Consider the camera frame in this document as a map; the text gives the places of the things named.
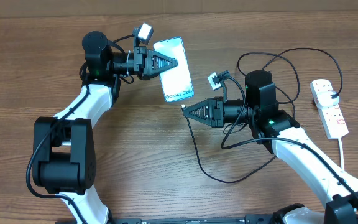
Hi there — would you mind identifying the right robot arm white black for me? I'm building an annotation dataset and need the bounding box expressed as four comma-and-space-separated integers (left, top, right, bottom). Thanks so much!
182, 70, 358, 223

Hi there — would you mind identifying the Galaxy smartphone blue screen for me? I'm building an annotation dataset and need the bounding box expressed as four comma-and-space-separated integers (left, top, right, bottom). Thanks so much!
154, 37, 194, 103

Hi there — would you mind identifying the white power strip cord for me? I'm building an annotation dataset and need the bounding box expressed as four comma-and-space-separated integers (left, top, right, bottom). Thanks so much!
337, 138, 346, 171

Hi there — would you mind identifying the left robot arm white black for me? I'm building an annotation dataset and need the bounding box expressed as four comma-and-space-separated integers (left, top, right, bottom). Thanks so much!
25, 28, 178, 223

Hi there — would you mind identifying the white charger plug adapter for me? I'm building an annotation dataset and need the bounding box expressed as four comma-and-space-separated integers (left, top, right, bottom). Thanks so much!
313, 90, 340, 109

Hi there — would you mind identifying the black USB charger cable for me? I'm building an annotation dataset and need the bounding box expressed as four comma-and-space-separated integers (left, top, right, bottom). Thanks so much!
180, 47, 344, 184

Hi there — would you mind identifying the white power strip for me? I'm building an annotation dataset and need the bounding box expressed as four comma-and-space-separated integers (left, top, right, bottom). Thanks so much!
310, 79, 349, 139

